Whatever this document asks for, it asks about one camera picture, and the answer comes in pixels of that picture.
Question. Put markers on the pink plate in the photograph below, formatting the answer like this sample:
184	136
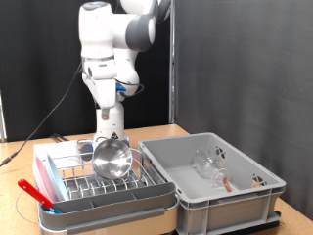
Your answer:
44	181

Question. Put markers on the grey plastic crate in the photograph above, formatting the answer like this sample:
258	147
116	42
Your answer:
228	205

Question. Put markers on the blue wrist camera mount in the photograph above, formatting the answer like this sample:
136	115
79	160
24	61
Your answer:
120	87

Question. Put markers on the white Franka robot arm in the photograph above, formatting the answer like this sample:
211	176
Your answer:
107	29

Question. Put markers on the stainless steel cup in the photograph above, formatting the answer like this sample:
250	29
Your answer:
112	160

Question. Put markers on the light blue plate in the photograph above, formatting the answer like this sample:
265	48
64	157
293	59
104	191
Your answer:
57	178

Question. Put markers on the grey dish rack tray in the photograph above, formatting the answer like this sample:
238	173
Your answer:
114	209

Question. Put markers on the clear wine glass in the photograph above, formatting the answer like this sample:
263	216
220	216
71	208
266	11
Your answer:
208	163

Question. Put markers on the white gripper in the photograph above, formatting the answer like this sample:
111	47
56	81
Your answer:
104	88

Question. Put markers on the red wooden spoon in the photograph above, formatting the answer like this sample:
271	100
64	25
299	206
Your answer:
227	184

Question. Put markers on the metal background pole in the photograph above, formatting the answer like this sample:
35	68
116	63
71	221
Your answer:
172	65

